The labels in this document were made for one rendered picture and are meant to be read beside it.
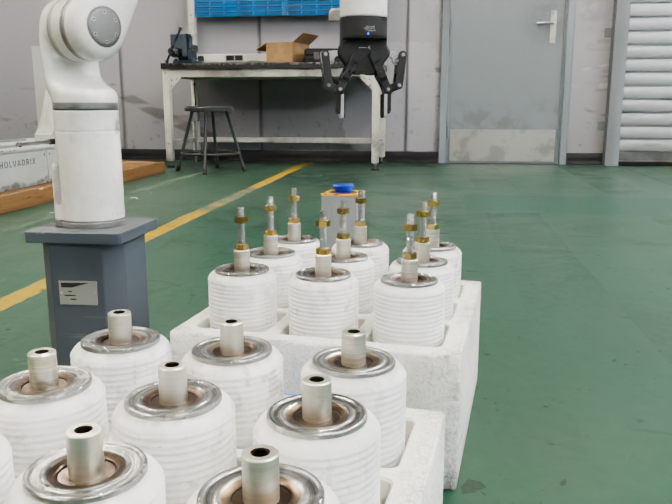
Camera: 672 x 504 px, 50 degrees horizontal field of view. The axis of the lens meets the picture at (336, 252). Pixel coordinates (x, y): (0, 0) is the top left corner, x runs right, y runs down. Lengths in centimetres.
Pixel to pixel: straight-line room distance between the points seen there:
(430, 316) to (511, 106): 508
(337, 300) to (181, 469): 44
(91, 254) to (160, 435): 58
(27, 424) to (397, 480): 29
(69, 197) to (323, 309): 41
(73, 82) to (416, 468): 75
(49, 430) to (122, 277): 52
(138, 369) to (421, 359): 36
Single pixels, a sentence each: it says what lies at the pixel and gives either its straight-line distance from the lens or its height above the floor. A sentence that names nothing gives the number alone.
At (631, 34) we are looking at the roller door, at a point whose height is 98.
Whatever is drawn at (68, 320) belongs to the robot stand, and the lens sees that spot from 114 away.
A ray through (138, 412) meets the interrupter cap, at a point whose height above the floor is 25.
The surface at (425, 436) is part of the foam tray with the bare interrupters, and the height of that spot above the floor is 18.
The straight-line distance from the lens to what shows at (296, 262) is 110.
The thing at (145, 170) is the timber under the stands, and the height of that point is 5.
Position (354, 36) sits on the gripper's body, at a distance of 115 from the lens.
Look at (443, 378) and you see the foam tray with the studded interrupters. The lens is 91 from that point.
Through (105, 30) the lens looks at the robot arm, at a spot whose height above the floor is 58.
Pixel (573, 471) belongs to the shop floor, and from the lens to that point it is 105.
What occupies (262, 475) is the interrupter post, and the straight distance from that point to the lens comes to 44.
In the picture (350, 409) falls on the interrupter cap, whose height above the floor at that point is 25.
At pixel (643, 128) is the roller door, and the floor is 29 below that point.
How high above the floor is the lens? 48
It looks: 12 degrees down
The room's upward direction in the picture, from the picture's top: straight up
